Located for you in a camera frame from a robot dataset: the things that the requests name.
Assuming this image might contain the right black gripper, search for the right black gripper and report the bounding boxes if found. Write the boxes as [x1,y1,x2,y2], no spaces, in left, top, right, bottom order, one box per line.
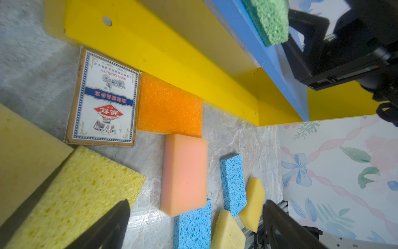
[282,1,398,125]

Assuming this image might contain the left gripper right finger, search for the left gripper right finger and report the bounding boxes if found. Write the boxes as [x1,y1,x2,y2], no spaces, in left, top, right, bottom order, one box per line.
[262,200,326,249]

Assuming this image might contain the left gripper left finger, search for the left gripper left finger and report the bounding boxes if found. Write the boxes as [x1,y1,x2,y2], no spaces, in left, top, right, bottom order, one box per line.
[67,199,130,249]

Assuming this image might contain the deep yellow sponge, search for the deep yellow sponge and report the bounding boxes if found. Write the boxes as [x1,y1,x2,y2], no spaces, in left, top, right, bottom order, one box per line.
[238,177,266,232]

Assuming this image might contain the green sponge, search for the green sponge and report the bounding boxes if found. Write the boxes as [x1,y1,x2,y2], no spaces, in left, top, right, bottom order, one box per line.
[242,0,289,47]

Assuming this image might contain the tan yellow sponge front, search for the tan yellow sponge front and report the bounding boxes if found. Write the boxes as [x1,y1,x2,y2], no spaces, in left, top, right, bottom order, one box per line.
[210,210,246,249]

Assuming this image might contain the yellow shelf pink blue boards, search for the yellow shelf pink blue boards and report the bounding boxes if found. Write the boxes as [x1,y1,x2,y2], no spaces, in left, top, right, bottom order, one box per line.
[43,1,378,126]

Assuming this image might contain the bright yellow sponge left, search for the bright yellow sponge left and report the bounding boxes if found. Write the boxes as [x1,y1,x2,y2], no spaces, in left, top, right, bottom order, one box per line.
[5,146,146,249]

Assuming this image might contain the blue sponge right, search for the blue sponge right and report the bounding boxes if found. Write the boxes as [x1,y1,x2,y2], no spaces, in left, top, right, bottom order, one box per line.
[220,154,247,217]

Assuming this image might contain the blue sponge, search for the blue sponge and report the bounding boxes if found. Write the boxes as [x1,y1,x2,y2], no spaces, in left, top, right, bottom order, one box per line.
[220,154,247,217]
[173,199,211,249]

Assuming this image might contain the blue sponge front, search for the blue sponge front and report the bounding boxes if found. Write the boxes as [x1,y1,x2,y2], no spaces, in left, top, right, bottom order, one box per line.
[173,199,211,249]

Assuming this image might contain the light orange sponge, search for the light orange sponge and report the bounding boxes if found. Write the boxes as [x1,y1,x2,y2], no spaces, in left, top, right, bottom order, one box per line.
[160,134,208,217]

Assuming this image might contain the yellow sponge far left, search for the yellow sponge far left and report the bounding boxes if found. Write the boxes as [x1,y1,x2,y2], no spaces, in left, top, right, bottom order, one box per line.
[1,105,73,224]

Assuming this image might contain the playing card box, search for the playing card box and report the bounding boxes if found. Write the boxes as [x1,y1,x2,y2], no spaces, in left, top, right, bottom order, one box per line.
[64,47,143,147]

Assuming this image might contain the dark orange sponge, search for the dark orange sponge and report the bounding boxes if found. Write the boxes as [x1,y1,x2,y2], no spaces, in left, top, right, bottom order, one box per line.
[137,73,203,138]

